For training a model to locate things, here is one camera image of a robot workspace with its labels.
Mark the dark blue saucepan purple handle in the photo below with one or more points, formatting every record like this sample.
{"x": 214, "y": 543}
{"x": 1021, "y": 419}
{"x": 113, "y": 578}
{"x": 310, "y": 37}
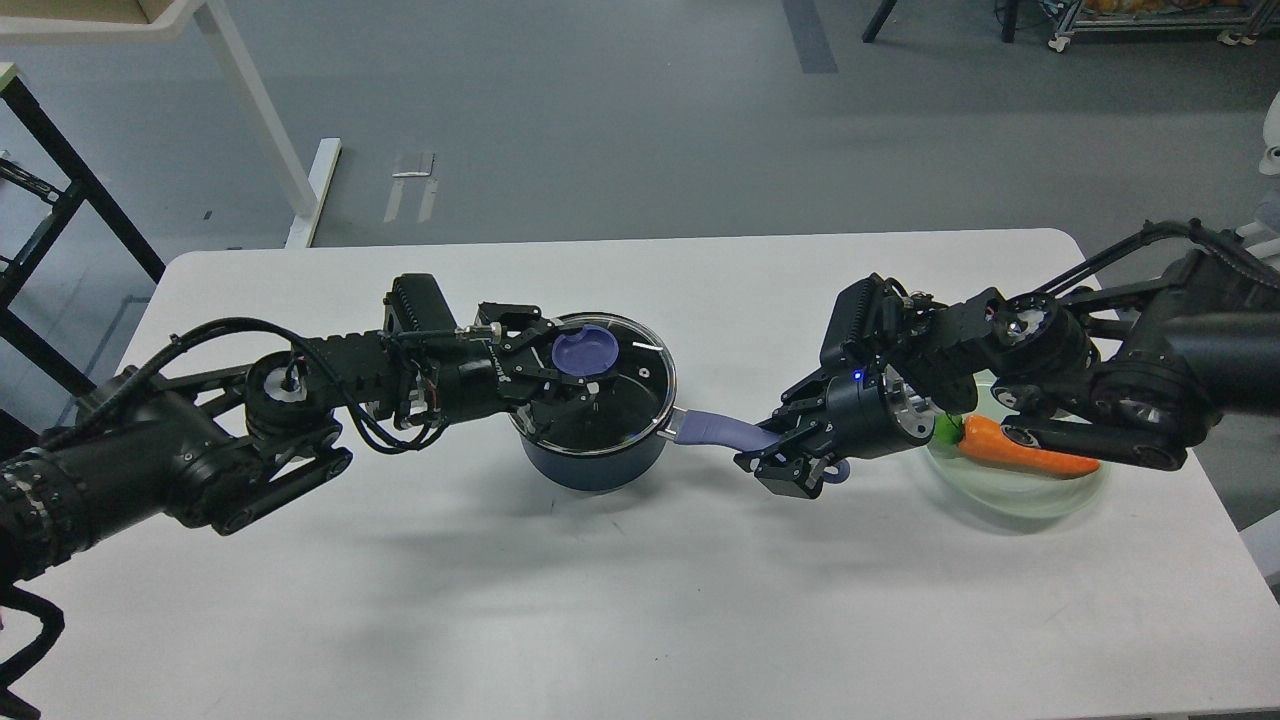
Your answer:
{"x": 603, "y": 474}

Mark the black metal frame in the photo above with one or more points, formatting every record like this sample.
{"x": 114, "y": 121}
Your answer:
{"x": 84, "y": 188}

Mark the metal wheeled cart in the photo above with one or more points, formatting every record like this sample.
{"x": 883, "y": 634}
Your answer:
{"x": 1233, "y": 23}

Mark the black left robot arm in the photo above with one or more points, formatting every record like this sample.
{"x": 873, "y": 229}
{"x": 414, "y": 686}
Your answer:
{"x": 236, "y": 418}

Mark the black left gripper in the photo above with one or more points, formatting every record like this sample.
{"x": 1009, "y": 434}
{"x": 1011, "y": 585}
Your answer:
{"x": 476, "y": 378}

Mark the orange toy carrot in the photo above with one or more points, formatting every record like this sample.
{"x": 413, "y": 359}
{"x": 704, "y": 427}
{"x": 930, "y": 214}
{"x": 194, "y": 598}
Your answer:
{"x": 980, "y": 439}

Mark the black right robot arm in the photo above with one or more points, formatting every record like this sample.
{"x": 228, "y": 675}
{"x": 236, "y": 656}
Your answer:
{"x": 1132, "y": 356}

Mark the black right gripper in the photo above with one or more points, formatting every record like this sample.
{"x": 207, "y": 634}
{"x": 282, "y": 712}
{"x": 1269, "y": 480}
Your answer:
{"x": 865, "y": 413}

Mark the black furniture legs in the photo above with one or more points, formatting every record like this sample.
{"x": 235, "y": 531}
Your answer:
{"x": 941, "y": 19}

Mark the glass pot lid purple knob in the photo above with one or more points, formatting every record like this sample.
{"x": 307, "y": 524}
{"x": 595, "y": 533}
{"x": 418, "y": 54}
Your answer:
{"x": 638, "y": 384}

